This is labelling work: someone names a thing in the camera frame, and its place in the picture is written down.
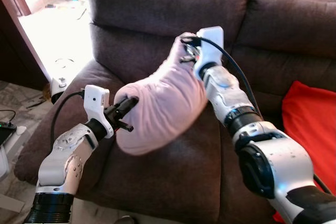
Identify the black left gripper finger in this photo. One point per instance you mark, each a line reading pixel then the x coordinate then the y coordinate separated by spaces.
pixel 128 103
pixel 129 112

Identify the pink pillow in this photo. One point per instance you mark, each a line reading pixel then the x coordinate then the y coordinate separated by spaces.
pixel 163 108

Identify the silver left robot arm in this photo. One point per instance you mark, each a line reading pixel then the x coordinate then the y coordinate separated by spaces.
pixel 63 161

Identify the brown suede sofa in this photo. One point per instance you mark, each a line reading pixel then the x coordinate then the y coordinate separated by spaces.
pixel 173 182

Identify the red pillow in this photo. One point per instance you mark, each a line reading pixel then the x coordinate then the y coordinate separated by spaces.
pixel 312 124

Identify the black handheld controller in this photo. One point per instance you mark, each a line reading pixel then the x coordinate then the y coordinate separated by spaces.
pixel 6 132

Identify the brown wooden door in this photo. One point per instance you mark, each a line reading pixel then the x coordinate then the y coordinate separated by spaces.
pixel 18 45

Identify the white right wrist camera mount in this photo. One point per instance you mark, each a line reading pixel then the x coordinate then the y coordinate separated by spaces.
pixel 211 45

